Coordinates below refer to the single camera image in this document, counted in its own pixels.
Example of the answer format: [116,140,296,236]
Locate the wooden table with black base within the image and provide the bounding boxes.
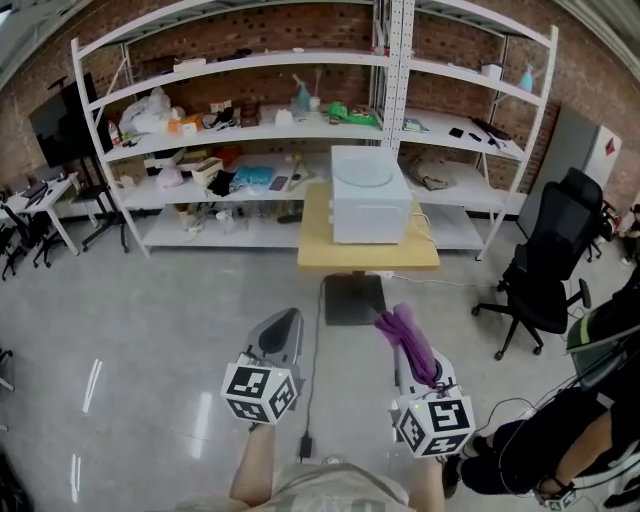
[297,182,442,328]

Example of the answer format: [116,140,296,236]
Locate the white plastic bag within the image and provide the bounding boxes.
[118,86,174,136]

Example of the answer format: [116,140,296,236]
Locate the black office chair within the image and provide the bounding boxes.
[471,166,606,362]

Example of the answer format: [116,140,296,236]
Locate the glass microwave turntable plate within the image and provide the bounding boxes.
[332,148,394,188]

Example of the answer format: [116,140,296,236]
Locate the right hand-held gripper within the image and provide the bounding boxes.
[389,344,475,459]

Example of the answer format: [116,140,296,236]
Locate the teal cloth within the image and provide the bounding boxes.
[231,164,277,189]

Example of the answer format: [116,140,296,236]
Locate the green plastic item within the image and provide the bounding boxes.
[326,100,382,128]

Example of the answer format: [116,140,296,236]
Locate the black swivel chair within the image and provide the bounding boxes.
[0,199,67,282]

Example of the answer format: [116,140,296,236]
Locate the pink bundle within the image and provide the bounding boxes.
[155,166,187,191]

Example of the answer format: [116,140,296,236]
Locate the wide white shelving unit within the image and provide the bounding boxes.
[69,0,404,259]

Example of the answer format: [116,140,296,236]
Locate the person's beige shirt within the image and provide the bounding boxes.
[187,460,417,512]

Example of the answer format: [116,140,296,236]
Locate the black cable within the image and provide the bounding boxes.
[301,277,328,441]

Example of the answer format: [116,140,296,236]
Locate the white microwave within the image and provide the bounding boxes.
[328,144,414,246]

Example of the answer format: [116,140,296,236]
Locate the white desk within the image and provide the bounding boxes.
[0,172,82,257]

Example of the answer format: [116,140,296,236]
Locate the beige cloth bag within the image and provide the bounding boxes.
[404,153,459,192]

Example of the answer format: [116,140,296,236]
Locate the black headphones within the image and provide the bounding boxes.
[201,106,237,132]

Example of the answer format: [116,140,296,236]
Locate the white floor cable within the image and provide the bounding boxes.
[393,273,507,290]

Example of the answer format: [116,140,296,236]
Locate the person's right forearm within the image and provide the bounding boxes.
[406,452,447,512]

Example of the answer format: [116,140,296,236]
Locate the person's left forearm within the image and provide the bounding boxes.
[228,423,282,502]

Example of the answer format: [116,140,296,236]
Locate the purple cloth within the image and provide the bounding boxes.
[373,301,447,392]

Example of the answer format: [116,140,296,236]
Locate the long black case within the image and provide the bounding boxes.
[469,115,512,142]

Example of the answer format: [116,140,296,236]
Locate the narrow white shelving unit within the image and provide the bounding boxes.
[388,0,561,262]

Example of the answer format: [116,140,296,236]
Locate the grey cabinet with red sign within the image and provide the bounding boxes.
[516,103,624,242]

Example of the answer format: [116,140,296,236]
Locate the white microwave cable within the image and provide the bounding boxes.
[408,211,437,247]

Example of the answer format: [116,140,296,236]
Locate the orange box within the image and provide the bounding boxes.
[166,113,204,137]

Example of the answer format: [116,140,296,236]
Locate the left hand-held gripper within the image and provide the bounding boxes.
[219,308,305,427]

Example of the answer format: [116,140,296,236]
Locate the cream basket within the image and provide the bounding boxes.
[190,156,225,184]

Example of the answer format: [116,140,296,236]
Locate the black television on stand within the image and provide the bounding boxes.
[28,73,132,254]

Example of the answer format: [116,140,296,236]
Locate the black cloth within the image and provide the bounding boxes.
[206,169,239,198]

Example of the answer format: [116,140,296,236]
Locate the teal spray bottle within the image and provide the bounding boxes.
[291,74,314,119]
[516,61,540,94]

